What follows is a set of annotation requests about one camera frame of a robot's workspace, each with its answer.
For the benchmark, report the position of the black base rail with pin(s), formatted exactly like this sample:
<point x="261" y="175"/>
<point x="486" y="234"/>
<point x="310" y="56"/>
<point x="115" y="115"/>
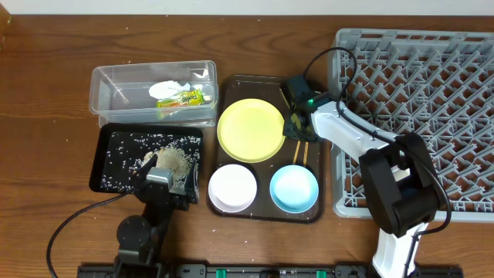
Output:
<point x="203" y="271"/>

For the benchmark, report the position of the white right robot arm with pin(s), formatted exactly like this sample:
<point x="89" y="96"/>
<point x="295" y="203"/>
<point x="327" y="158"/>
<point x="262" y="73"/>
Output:
<point x="401" y="187"/>

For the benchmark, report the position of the spilled rice pile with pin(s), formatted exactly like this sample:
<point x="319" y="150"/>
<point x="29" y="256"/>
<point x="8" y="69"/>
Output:
<point x="129" y="151"/>

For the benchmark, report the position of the yellow plate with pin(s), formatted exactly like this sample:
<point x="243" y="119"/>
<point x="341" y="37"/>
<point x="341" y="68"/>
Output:
<point x="251" y="130"/>

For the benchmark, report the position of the blue bowl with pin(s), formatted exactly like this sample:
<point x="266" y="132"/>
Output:
<point x="294" y="189"/>

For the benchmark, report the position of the white tissue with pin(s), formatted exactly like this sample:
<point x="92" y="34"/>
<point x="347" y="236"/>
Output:
<point x="167" y="89"/>

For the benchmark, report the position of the wooden chopstick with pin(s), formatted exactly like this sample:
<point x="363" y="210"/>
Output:
<point x="305" y="153"/>
<point x="296" y="152"/>

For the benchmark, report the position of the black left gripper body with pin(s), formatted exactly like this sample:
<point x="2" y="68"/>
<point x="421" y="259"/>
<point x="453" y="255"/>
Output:
<point x="180" y="205"/>

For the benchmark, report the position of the pink bowl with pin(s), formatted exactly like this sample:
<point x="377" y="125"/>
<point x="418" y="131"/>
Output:
<point x="232" y="188"/>

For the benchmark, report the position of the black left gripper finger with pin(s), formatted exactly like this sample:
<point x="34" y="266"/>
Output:
<point x="191" y="185"/>
<point x="140" y="175"/>

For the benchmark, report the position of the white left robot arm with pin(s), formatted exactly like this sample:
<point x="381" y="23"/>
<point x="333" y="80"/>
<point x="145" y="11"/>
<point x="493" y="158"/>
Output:
<point x="141" y="237"/>

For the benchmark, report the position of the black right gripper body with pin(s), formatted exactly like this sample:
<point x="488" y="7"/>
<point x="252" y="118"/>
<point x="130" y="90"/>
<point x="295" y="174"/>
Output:
<point x="291" y="130"/>

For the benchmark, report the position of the green snack wrapper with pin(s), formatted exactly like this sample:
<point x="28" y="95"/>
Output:
<point x="183" y="99"/>

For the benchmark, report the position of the black bin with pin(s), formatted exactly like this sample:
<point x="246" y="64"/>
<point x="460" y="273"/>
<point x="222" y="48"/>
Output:
<point x="108" y="129"/>

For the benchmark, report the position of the grey dishwasher rack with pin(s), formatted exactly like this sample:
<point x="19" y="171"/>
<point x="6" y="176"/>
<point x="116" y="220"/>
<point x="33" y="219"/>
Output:
<point x="436" y="84"/>

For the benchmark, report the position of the clear plastic bin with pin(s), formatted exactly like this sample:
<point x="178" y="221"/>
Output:
<point x="119" y="93"/>

